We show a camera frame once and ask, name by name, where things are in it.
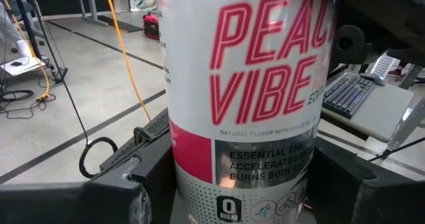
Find white floor board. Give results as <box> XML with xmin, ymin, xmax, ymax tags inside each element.
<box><xmin>0</xmin><ymin>55</ymin><xmax>48</xmax><ymax>78</ymax></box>

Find red black machine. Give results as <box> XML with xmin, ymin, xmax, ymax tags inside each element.
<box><xmin>141</xmin><ymin>12</ymin><xmax>161</xmax><ymax>41</ymax></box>

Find black floor stand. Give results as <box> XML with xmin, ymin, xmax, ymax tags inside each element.
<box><xmin>9</xmin><ymin>0</ymin><xmax>70</xmax><ymax>84</ymax></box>

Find black coiled cable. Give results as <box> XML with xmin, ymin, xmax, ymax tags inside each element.
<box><xmin>29</xmin><ymin>0</ymin><xmax>120</xmax><ymax>179</ymax></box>

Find white printed paper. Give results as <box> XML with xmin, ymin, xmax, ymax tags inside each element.
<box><xmin>369</xmin><ymin>52</ymin><xmax>402</xmax><ymax>81</ymax></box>

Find black floor mat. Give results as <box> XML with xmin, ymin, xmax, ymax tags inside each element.
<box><xmin>95</xmin><ymin>13</ymin><xmax>144</xmax><ymax>35</ymax></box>

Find yellow cable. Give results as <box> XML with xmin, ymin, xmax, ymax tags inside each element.
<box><xmin>102</xmin><ymin>0</ymin><xmax>153</xmax><ymax>122</ymax></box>
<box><xmin>0</xmin><ymin>0</ymin><xmax>52</xmax><ymax>104</ymax></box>

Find grey metal bracket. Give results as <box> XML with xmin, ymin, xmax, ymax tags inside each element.
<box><xmin>386</xmin><ymin>96</ymin><xmax>425</xmax><ymax>152</ymax></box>

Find grey metal desk legs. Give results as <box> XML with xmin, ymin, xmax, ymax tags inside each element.
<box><xmin>74</xmin><ymin>0</ymin><xmax>110</xmax><ymax>27</ymax></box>

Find grey computer mouse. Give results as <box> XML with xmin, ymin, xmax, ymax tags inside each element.
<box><xmin>359</xmin><ymin>71</ymin><xmax>386</xmax><ymax>87</ymax></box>

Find silver Celsius energy drink can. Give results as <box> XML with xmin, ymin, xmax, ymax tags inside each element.
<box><xmin>153</xmin><ymin>0</ymin><xmax>337</xmax><ymax>224</ymax></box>

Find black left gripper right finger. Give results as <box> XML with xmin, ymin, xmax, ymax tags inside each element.
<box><xmin>305</xmin><ymin>138</ymin><xmax>376</xmax><ymax>224</ymax></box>

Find person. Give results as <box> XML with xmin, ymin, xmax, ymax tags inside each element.
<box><xmin>0</xmin><ymin>1</ymin><xmax>33</xmax><ymax>58</ymax></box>

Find dark computer keyboard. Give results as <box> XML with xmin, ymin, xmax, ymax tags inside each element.
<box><xmin>321</xmin><ymin>71</ymin><xmax>376</xmax><ymax>120</ymax></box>

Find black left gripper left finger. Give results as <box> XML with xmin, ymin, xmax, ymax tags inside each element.
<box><xmin>126</xmin><ymin>134</ymin><xmax>178</xmax><ymax>224</ymax></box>

